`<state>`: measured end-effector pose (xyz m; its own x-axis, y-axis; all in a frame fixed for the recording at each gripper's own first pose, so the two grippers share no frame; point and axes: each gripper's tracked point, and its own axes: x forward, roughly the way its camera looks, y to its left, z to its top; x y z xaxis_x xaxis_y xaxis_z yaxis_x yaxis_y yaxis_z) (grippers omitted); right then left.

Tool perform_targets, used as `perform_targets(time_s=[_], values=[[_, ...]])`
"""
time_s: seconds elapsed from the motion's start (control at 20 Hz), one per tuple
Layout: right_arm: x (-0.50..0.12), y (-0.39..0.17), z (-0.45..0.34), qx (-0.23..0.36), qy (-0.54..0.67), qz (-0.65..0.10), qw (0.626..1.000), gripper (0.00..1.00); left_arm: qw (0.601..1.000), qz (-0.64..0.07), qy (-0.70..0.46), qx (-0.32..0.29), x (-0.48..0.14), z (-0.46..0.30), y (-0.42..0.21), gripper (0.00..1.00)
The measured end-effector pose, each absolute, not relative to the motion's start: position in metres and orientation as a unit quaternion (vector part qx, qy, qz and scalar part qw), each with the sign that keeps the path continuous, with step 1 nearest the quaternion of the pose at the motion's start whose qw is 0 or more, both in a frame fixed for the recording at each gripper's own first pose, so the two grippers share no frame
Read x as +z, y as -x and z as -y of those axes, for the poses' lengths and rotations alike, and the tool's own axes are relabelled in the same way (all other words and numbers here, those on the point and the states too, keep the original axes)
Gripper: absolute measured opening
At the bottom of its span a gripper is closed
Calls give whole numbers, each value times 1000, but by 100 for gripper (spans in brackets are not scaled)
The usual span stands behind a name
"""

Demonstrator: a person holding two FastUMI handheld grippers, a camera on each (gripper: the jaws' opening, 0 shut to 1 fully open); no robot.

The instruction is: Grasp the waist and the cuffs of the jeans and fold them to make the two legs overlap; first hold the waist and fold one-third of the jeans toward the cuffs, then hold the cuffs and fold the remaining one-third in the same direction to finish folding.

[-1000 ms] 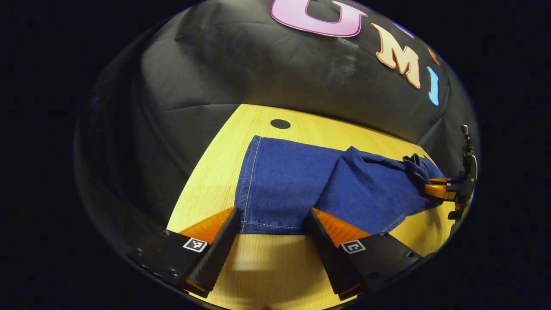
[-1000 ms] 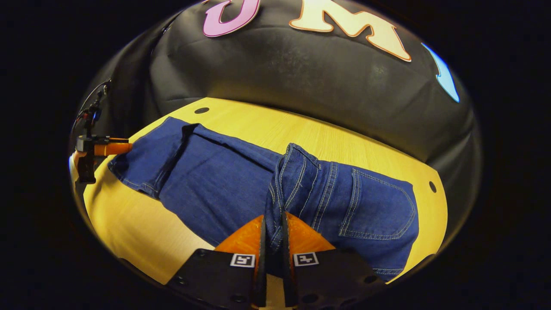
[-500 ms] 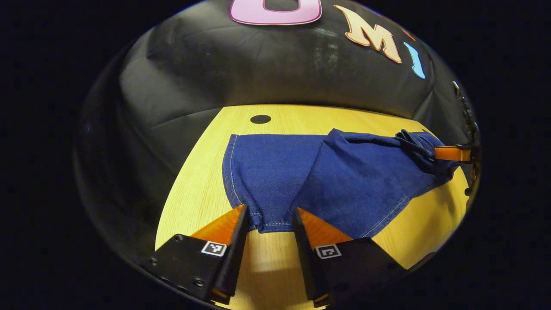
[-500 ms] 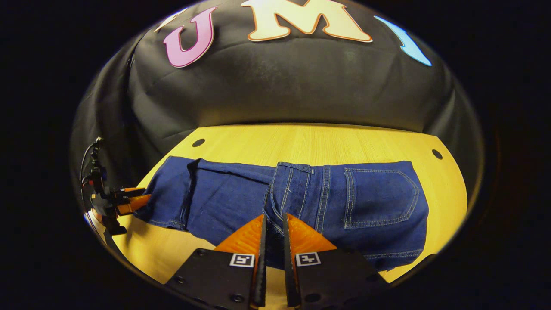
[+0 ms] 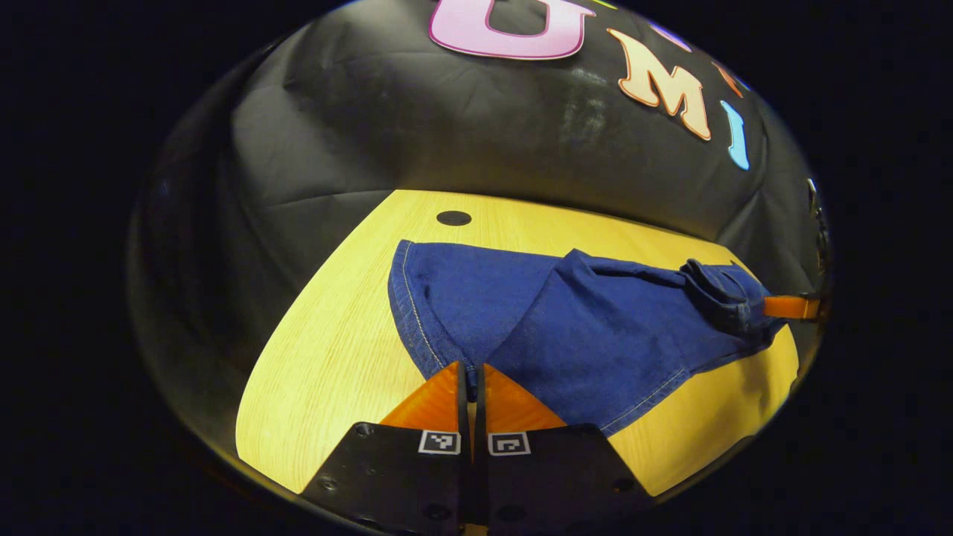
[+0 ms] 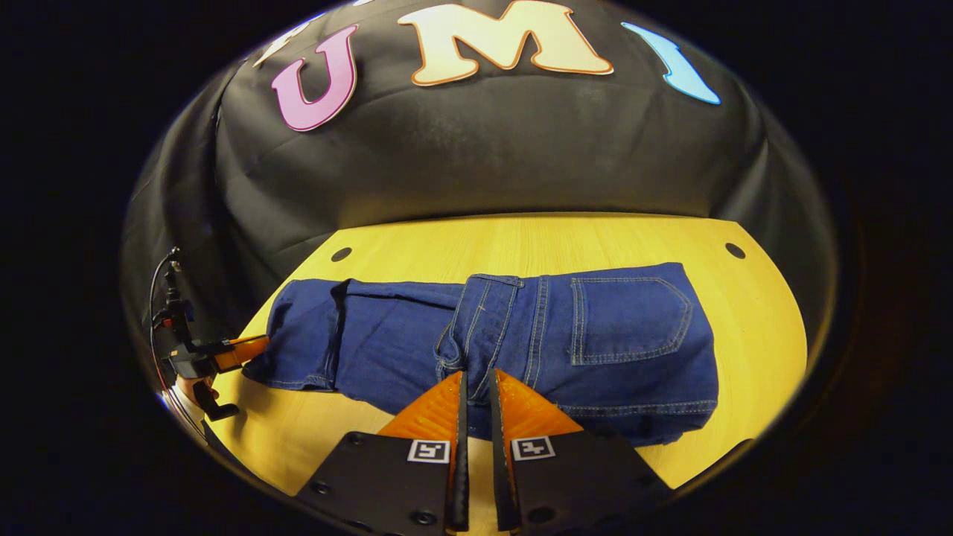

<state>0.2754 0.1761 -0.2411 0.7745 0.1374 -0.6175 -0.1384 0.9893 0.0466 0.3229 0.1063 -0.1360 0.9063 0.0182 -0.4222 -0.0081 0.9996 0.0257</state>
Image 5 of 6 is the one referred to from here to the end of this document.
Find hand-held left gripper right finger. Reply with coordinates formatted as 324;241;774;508
474;363;656;526

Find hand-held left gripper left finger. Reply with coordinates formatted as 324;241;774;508
302;361;474;533

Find blue jeans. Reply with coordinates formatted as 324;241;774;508
387;240;788;438

